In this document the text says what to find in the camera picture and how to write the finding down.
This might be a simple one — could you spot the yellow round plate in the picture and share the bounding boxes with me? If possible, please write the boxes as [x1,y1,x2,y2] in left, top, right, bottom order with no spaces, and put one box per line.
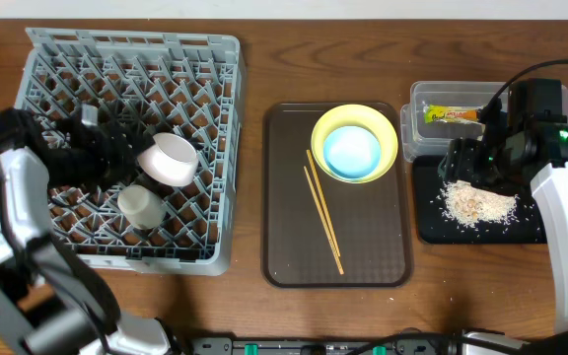
[311,104,398,183]

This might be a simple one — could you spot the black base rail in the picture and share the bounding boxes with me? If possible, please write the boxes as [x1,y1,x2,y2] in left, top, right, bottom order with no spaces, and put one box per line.
[184,324,512,355]

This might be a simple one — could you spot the white pink bowl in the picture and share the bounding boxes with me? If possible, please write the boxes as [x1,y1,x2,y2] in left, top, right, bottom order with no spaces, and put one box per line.
[137,132,198,187]

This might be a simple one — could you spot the grey plastic dish rack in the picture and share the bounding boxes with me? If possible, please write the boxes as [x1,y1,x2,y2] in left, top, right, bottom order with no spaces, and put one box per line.
[15,28,246,276]

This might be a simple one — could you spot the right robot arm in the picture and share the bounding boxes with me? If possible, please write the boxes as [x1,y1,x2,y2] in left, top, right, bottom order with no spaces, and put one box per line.
[440,79,568,354]

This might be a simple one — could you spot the black rectangular tray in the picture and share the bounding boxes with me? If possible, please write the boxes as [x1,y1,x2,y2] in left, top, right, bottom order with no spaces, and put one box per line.
[412,156,546,245]

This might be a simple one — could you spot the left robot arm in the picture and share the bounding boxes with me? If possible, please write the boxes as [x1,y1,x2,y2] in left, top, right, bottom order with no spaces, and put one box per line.
[0,106,181,354]

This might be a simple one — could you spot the small white cup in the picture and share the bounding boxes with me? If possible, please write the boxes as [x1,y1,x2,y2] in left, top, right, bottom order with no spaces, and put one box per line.
[117,185,166,230]

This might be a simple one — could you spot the green orange snack wrapper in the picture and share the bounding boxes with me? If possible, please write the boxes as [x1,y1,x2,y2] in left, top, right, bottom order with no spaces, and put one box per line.
[424,105,481,124]

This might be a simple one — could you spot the dark brown serving tray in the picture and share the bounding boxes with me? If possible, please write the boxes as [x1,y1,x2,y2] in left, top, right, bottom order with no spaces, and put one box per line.
[261,103,412,288]

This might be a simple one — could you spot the wooden chopstick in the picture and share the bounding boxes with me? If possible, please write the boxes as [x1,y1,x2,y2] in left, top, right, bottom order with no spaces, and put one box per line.
[306,149,341,257]
[303,167,344,275]

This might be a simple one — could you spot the light blue small plate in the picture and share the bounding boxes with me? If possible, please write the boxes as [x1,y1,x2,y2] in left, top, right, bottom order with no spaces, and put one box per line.
[322,126,381,180]

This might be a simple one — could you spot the clear plastic bin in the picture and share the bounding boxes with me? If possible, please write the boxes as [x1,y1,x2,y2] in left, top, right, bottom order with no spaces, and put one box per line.
[399,80,568,164]

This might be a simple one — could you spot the food scraps on plate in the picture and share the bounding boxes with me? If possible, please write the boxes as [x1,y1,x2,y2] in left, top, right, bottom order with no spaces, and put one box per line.
[436,180,519,228]

